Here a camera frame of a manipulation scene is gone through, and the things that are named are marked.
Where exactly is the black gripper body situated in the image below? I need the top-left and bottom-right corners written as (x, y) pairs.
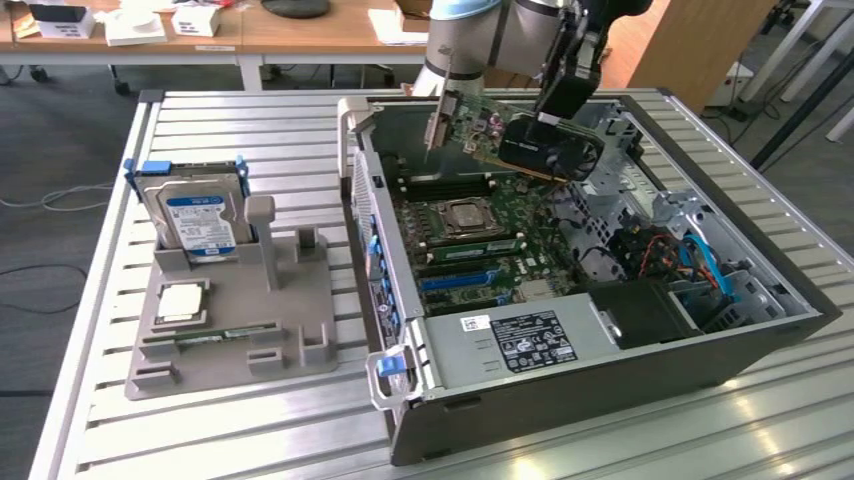
top-left (572, 0), bottom-right (659, 31)

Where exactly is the Nvidia graphics card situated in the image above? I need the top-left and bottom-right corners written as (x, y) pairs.
top-left (422, 52), bottom-right (607, 185)

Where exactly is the metal disk bay cage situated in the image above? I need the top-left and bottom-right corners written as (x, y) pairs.
top-left (564, 143), bottom-right (668, 236)

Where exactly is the white floor device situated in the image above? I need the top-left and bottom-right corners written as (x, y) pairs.
top-left (716, 60), bottom-right (756, 109)

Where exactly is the cardboard box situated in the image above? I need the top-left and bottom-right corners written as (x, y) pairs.
top-left (392, 0), bottom-right (434, 21)

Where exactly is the stack of papers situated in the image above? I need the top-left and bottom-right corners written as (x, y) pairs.
top-left (366, 8), bottom-right (429, 47)

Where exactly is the green motherboard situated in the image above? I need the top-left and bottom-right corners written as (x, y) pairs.
top-left (392, 172), bottom-right (601, 319)

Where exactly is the metal CPU socket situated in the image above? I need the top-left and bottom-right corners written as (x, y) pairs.
top-left (425, 197), bottom-right (512, 241)

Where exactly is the installed CPU chip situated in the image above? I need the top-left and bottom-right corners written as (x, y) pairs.
top-left (444, 202), bottom-right (492, 229)

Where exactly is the installed green RAM stick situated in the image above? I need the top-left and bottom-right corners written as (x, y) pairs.
top-left (432, 238), bottom-right (525, 262)

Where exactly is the wooden desk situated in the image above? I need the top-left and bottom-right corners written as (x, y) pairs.
top-left (240, 0), bottom-right (613, 91)
top-left (0, 0), bottom-right (242, 96)

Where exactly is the long PCIe expansion slot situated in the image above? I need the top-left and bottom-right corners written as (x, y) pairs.
top-left (424, 293), bottom-right (512, 309)
top-left (416, 269), bottom-right (505, 294)

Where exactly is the dark round object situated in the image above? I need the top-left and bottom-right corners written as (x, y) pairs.
top-left (258, 0), bottom-right (333, 20)

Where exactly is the grey power supply unit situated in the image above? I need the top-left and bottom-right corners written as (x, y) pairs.
top-left (410, 293), bottom-right (621, 391)

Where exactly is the small white box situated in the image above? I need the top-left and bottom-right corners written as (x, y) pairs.
top-left (170, 5), bottom-right (222, 38)

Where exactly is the blue case latch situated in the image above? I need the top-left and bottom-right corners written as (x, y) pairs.
top-left (374, 352), bottom-right (406, 380)

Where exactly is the open black PC case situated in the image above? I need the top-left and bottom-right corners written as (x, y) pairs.
top-left (336, 88), bottom-right (843, 469)

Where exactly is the hard disk with blue carrier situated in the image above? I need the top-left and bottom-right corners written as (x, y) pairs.
top-left (121, 157), bottom-right (258, 265)

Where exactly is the white round-topped object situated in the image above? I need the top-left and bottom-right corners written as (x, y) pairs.
top-left (102, 7), bottom-right (166, 47)

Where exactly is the spare CPU chip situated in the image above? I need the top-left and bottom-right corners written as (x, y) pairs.
top-left (153, 285), bottom-right (209, 324)

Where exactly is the grey parts rack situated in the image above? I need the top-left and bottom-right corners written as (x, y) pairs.
top-left (122, 194), bottom-right (342, 402)

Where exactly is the spare green RAM stick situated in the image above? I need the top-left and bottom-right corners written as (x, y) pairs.
top-left (172, 324), bottom-right (268, 347)

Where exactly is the white box with black device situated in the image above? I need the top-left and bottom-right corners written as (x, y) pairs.
top-left (29, 3), bottom-right (95, 39)

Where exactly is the brown cardboard piece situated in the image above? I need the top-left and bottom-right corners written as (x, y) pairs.
top-left (7, 7), bottom-right (41, 39)

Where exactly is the orange wire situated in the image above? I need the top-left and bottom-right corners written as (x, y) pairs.
top-left (632, 233), bottom-right (679, 279)

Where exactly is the blue SATA wire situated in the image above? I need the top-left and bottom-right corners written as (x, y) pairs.
top-left (679, 232), bottom-right (743, 304)

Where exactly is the white table frame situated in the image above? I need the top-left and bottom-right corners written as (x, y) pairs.
top-left (736, 0), bottom-right (854, 144)

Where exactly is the white floor cable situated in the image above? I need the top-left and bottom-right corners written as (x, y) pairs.
top-left (0, 180), bottom-right (115, 211)

